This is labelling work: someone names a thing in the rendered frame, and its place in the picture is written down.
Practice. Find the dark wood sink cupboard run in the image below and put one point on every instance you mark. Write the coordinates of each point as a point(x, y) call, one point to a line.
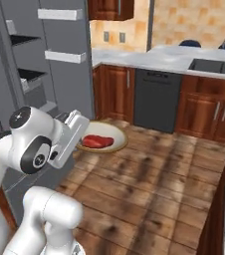
point(200, 109)

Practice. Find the grey fridge door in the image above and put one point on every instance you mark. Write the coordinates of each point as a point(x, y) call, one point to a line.
point(68, 86)

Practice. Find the grey fridge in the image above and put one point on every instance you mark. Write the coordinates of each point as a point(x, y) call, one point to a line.
point(5, 66)

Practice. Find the red raw steak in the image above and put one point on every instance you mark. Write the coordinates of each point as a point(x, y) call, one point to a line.
point(98, 141)

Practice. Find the dark wood island cupboard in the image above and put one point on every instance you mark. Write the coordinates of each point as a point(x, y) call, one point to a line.
point(215, 219)

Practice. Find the dark wood cupboard door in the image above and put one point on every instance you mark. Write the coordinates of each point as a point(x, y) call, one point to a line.
point(114, 93)

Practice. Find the dark wood wall cupboard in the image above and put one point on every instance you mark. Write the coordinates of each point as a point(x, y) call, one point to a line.
point(106, 9)

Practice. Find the dark sink basin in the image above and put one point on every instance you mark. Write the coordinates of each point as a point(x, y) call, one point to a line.
point(205, 65)

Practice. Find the white bowl with gold rim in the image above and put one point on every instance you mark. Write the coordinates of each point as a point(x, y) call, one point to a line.
point(116, 132)

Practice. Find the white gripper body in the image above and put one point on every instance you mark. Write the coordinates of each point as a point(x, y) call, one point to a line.
point(72, 136)

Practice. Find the white fridge door shelf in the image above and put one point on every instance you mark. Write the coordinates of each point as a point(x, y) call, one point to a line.
point(64, 56)
point(59, 14)

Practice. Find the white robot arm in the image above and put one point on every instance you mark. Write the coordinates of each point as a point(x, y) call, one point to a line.
point(5, 166)

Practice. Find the dark grey dishwasher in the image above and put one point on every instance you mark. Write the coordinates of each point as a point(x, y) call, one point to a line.
point(157, 99)

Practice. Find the grey wall outlet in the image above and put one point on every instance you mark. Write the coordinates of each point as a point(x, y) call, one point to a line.
point(106, 36)
point(122, 37)

